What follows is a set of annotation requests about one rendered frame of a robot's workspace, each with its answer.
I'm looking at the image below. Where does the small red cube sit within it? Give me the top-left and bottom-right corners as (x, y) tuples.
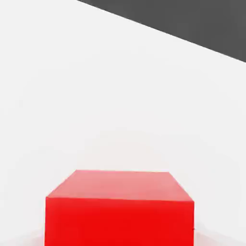
(44, 169), (195, 246)

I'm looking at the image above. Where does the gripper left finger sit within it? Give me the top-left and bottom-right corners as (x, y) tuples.
(21, 230), (46, 246)

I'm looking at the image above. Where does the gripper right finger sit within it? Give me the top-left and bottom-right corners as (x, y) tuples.
(192, 227), (219, 246)

